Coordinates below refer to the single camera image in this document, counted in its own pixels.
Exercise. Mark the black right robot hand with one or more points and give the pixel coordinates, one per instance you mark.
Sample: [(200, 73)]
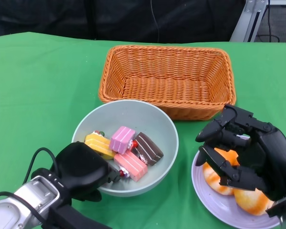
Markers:
[(269, 155)]

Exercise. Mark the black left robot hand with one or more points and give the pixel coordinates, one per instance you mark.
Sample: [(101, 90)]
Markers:
[(81, 167)]

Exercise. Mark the orange striped bread roll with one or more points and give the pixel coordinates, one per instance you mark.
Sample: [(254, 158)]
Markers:
[(212, 179), (250, 202)]

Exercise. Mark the pale grey round bowl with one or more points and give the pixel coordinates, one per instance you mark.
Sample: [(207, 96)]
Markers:
[(133, 114)]

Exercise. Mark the yellow layer cake slice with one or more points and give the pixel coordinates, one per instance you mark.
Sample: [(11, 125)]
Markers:
[(97, 143)]

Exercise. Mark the pink cake slice with blueberry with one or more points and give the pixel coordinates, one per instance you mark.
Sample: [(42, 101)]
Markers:
[(121, 138)]

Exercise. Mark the salmon pink layer cake slice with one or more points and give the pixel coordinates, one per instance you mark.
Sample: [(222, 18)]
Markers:
[(133, 165)]

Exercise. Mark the chocolate layer cake slice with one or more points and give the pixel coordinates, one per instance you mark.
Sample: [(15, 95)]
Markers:
[(149, 149)]

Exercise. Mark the white round plate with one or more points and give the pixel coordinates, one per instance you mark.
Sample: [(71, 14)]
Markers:
[(209, 200)]

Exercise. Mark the orange wicker basket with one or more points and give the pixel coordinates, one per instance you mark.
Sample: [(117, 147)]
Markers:
[(166, 69)]

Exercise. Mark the green tablecloth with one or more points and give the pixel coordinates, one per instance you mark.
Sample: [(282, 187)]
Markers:
[(38, 83)]

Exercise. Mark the black cloth backdrop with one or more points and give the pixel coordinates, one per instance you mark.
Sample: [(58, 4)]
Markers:
[(85, 19)]

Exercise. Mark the silver metal frame stand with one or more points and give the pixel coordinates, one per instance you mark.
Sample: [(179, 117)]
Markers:
[(250, 19)]

